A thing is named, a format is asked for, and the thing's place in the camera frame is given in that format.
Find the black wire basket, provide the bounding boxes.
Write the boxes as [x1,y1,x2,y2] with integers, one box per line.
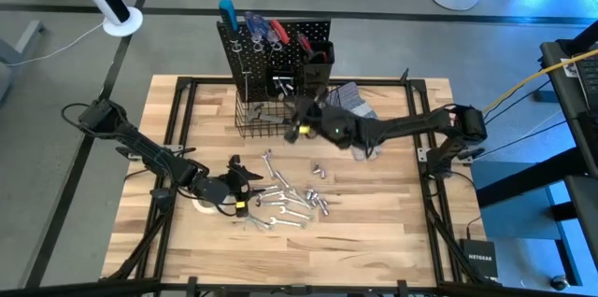
[235,89,342,139]

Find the white floor cable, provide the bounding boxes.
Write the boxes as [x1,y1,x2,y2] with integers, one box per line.
[7,20,107,67]

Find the yellow cable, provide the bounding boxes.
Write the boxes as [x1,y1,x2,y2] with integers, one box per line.
[471,48,598,123]

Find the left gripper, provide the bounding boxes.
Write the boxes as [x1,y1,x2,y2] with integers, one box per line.
[193,154,265,219]

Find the black Netgear network switch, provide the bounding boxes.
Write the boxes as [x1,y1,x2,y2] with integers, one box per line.
[458,238,499,280]

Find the short black bin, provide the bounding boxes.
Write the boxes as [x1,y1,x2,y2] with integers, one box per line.
[265,68,300,100]

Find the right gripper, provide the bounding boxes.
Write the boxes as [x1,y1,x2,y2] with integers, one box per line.
[282,93,375,151]

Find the black desk base beam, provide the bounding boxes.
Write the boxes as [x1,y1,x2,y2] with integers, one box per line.
[471,147,598,289]

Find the teal-handled screwdriver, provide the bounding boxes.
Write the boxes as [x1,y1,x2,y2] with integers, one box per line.
[218,0,249,78]

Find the white masking tape roll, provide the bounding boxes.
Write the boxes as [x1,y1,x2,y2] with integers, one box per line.
[191,191,235,217]

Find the tall black bin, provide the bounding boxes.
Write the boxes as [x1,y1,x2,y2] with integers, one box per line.
[298,40,335,92]

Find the black connector block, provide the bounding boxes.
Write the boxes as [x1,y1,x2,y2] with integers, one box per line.
[149,187,175,214]

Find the grey striped work glove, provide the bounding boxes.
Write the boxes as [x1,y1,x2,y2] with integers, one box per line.
[326,81,382,161]

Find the blue-handled screwdriver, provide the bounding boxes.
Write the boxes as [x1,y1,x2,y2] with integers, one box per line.
[242,10,262,50]
[254,15,277,50]

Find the grey furniture leg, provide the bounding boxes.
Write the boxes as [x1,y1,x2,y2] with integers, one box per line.
[0,20,46,102]

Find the black metal pegboard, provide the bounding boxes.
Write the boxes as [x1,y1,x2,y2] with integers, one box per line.
[216,19,333,105]

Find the black desk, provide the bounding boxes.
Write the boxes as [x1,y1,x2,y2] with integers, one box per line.
[539,20,598,177]

